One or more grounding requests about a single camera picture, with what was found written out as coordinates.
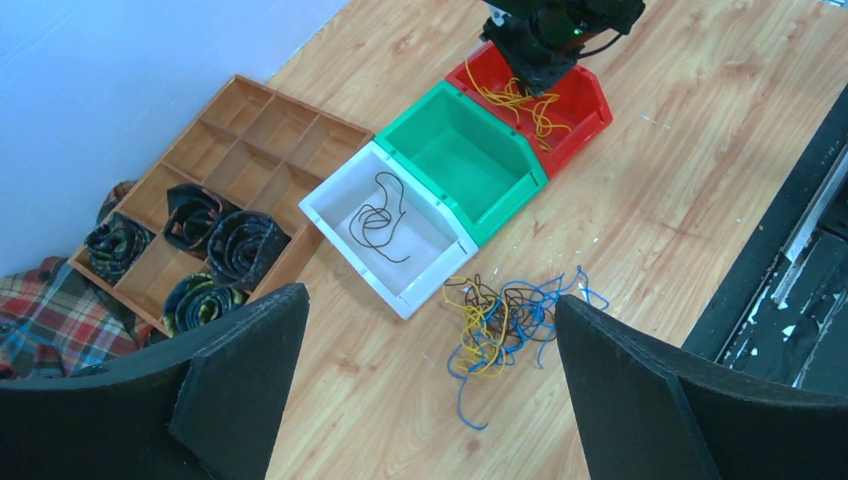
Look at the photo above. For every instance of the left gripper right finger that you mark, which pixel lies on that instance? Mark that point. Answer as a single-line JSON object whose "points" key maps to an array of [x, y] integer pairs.
{"points": [[646, 409]]}

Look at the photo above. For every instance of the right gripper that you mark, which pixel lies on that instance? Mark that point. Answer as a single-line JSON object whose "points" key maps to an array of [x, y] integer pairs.
{"points": [[537, 67]]}

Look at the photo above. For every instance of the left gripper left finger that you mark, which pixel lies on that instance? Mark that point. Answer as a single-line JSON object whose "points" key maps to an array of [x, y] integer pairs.
{"points": [[205, 404]]}

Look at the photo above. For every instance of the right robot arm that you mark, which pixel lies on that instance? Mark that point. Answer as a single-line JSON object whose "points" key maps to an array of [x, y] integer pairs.
{"points": [[542, 40]]}

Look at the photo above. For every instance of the red plastic bin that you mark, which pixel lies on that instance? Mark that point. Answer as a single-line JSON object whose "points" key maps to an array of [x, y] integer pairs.
{"points": [[557, 124]]}

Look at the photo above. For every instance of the green plastic bin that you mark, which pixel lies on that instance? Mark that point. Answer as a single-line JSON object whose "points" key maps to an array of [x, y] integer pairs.
{"points": [[483, 170]]}

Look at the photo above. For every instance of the plaid cloth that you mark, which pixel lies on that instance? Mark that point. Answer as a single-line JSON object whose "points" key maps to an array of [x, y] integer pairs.
{"points": [[56, 322]]}

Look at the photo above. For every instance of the wooden compartment tray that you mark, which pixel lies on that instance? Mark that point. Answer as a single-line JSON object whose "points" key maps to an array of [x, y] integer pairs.
{"points": [[254, 146]]}

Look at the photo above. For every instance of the white plastic bin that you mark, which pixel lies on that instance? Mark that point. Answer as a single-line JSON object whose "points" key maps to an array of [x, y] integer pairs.
{"points": [[397, 235]]}

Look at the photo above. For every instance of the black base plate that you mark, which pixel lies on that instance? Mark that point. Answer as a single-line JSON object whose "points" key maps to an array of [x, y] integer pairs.
{"points": [[780, 312]]}

